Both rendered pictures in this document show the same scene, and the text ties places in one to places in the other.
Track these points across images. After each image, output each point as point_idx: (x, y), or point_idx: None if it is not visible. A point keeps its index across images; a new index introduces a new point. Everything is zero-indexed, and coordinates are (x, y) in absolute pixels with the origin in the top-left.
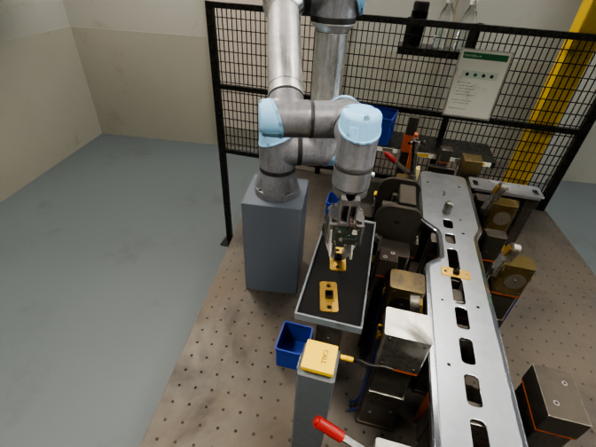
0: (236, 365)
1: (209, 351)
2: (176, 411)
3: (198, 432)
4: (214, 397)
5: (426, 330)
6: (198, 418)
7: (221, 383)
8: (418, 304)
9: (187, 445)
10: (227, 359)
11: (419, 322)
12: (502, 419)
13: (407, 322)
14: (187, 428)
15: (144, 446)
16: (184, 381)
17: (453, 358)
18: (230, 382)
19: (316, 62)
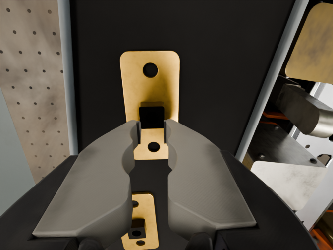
0: (59, 58)
1: (19, 43)
2: (28, 110)
3: (57, 123)
4: (54, 94)
5: (305, 192)
6: (50, 113)
7: (53, 80)
8: (320, 137)
9: (54, 132)
10: (45, 51)
11: (302, 181)
12: (326, 189)
13: (280, 184)
14: (46, 121)
15: (22, 137)
16: (16, 83)
17: (318, 138)
18: (62, 78)
19: None
